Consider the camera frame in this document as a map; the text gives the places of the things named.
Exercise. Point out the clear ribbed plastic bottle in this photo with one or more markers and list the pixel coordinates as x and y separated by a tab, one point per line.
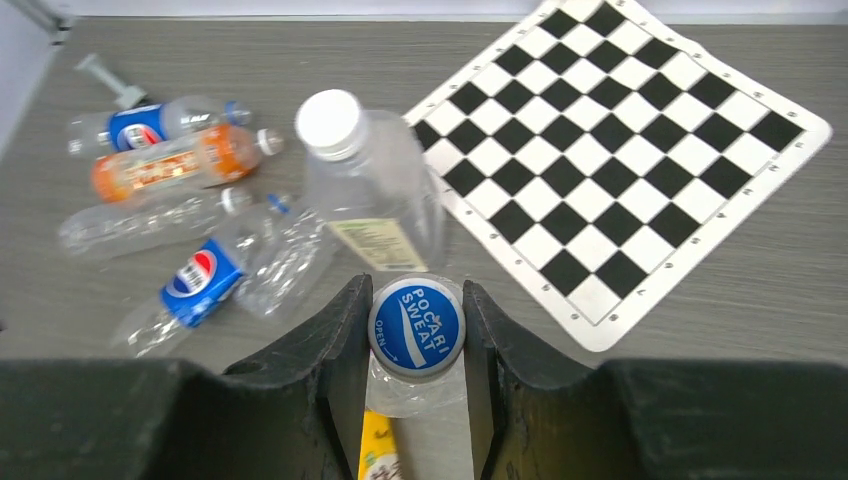
394	397

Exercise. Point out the blue white cap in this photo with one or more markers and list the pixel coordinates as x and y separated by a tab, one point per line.
417	327

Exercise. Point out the pepsi bottle rear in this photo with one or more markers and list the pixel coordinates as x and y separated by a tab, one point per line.
94	135

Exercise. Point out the pepsi bottle centre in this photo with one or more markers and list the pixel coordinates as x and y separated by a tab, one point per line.
203	282

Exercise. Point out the pepsi bottle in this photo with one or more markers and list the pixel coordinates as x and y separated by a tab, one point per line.
203	282
94	135

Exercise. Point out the orange drink bottle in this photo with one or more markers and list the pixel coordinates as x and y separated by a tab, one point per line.
218	155

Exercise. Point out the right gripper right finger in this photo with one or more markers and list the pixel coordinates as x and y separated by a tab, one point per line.
536	413

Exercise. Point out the crushed clear bottle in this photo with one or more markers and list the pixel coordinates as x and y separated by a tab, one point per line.
112	230

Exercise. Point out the yellow juice bottle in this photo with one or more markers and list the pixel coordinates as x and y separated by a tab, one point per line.
379	459

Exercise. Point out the white bottle cap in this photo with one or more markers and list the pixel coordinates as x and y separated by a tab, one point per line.
332	125

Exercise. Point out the clear square labelled bottle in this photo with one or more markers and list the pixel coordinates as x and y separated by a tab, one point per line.
382	202

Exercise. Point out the grey metal t-bolt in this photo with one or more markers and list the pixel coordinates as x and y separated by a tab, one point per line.
127	96

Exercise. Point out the black white checkered mat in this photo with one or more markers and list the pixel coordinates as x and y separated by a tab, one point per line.
599	157

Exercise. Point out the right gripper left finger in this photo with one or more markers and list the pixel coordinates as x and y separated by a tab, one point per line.
292	410

